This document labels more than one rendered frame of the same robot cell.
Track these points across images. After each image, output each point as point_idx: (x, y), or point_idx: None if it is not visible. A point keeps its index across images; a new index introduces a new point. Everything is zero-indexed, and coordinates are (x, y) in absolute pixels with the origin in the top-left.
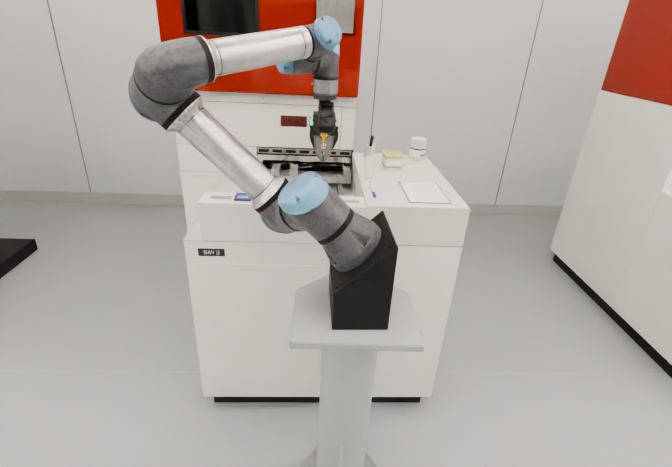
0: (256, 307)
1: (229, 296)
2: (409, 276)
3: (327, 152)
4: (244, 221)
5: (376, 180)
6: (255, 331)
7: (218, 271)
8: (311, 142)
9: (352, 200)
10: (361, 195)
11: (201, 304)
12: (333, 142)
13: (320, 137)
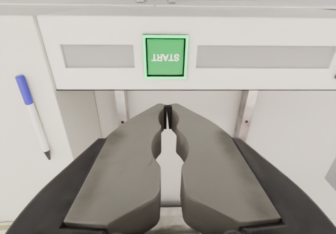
0: (238, 3)
1: (278, 4)
2: (19, 2)
3: (142, 121)
4: (335, 14)
5: (39, 174)
6: (230, 2)
7: (314, 6)
8: (270, 164)
9: (83, 67)
10: (72, 121)
11: (306, 4)
12: (85, 172)
13: (206, 209)
